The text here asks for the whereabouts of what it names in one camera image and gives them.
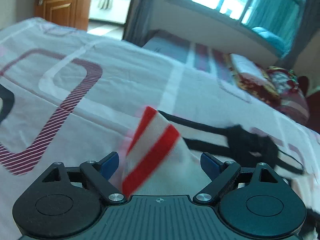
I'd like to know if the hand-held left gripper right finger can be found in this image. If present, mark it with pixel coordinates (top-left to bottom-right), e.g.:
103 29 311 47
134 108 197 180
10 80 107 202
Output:
194 152 282 205

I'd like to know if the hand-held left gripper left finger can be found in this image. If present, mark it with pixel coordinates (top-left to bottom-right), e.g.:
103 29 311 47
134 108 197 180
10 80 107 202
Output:
41 152 127 205

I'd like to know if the red black white striped sweater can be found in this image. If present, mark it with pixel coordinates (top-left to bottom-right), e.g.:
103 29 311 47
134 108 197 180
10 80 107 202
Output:
121 106 307 197

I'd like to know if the pink white patterned quilt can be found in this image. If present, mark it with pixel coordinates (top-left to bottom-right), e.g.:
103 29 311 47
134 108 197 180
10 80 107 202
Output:
0 17 320 240

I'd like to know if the folded red white blanket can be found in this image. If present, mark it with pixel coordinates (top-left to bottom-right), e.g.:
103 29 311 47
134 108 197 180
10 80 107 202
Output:
224 53 281 103

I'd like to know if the red striped pillow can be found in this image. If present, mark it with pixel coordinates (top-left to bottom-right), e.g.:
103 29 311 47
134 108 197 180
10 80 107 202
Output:
266 66 311 126

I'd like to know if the grey striped bed sheet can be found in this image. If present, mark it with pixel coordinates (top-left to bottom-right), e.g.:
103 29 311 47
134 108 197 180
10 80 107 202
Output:
142 35 234 80

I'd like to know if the red heart-shaped headboard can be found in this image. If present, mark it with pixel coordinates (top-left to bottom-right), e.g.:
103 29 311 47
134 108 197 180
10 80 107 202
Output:
297 76 320 132

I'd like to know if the teal cushion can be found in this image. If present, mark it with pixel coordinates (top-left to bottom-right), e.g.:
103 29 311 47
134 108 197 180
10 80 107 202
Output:
251 26 286 56

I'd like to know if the grey curtain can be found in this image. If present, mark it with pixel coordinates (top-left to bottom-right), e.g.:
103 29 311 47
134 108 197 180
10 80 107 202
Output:
122 0 172 47

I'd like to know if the teal curtain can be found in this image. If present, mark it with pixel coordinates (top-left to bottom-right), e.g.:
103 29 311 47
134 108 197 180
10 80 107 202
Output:
246 0 309 58

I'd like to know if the brown wooden door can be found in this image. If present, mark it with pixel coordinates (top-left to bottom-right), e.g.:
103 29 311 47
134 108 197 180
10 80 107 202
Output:
33 0 92 32

